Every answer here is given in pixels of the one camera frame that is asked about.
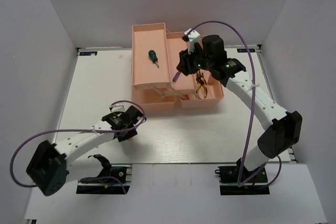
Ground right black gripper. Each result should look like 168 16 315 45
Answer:
176 42 214 76

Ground blue red handled screwdriver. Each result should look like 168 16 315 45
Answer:
172 71 181 83

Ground yellow long nose pliers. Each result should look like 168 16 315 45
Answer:
195 70 208 99

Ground stubby green grey screwdriver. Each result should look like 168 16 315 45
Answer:
148 50 160 69

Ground pink plastic toolbox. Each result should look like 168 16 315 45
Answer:
131 23 224 112

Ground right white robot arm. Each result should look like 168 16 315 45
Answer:
176 31 302 182

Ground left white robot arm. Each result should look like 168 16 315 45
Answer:
26 102 146 196

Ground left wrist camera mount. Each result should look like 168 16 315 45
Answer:
109 102 125 113

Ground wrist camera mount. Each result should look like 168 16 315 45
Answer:
109 102 125 113
182 28 202 54

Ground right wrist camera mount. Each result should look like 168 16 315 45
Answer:
182 28 202 54

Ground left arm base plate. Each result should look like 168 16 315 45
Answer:
76 165 132 195

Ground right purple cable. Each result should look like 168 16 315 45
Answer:
188 20 283 188

